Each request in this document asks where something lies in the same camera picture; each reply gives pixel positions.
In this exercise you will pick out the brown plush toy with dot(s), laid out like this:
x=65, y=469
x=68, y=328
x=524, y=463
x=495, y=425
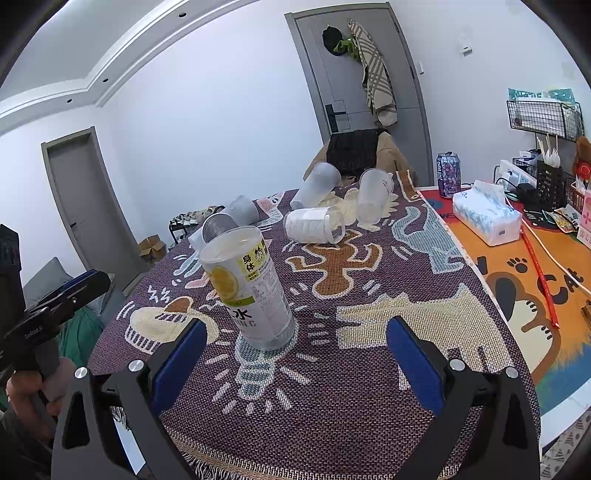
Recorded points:
x=582, y=159

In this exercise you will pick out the purple drink can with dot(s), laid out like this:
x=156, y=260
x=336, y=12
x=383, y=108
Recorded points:
x=449, y=177

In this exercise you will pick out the black mesh desk organizer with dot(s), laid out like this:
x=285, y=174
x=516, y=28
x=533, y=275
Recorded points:
x=551, y=184

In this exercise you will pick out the red ruler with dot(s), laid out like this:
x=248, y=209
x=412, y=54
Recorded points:
x=540, y=277

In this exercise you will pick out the purple printed blanket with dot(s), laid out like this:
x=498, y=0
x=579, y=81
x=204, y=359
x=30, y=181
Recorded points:
x=351, y=300

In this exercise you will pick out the white plastic spoons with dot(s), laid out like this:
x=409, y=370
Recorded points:
x=550, y=154

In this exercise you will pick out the white power strip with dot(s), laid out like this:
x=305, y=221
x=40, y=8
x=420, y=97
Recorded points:
x=510, y=173

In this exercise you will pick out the black hat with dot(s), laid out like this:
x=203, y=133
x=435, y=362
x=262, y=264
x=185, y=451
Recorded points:
x=331, y=40

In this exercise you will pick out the pink box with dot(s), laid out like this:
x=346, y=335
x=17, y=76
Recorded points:
x=586, y=217

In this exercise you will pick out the cardboard box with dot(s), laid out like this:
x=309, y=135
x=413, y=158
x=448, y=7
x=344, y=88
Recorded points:
x=152, y=249

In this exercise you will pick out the person's left forearm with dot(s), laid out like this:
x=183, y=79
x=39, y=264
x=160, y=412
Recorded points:
x=21, y=443

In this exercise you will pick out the clear cup with lemon label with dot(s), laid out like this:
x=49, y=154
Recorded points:
x=251, y=286

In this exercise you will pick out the plaid scarf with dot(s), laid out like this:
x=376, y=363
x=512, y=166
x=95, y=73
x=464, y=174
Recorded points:
x=376, y=78

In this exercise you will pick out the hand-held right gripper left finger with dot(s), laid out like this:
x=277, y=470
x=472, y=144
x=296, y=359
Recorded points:
x=178, y=369

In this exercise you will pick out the green cloth on hook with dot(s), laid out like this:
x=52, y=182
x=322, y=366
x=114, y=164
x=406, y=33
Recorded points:
x=346, y=48

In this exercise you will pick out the snack packet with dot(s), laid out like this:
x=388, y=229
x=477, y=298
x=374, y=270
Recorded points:
x=561, y=221

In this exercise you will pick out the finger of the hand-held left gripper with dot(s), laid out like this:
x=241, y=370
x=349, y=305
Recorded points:
x=74, y=293

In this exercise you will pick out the person's left hand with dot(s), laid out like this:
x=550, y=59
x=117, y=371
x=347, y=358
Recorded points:
x=53, y=385

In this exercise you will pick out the frosted plastic cup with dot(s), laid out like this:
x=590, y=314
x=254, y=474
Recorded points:
x=242, y=210
x=375, y=196
x=316, y=184

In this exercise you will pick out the clear cup with white label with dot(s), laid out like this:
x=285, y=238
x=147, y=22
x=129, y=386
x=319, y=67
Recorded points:
x=309, y=225

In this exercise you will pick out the plain grey door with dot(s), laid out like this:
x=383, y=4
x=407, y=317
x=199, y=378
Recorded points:
x=87, y=207

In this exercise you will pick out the clear cup with grey inside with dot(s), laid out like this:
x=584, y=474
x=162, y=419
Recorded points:
x=217, y=230

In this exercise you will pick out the grey sofa cushion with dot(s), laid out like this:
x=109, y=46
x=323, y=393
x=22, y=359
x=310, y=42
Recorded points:
x=46, y=281

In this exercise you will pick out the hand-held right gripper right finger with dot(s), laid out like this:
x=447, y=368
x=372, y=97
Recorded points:
x=415, y=367

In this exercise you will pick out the orange cat mat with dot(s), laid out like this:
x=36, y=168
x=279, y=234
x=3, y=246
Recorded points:
x=517, y=286

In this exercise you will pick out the black shoe rack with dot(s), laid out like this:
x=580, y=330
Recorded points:
x=184, y=226

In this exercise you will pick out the grey door with lock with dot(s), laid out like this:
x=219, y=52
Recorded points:
x=406, y=87

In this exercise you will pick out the white tissue pack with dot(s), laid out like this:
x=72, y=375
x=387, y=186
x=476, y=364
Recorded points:
x=487, y=217

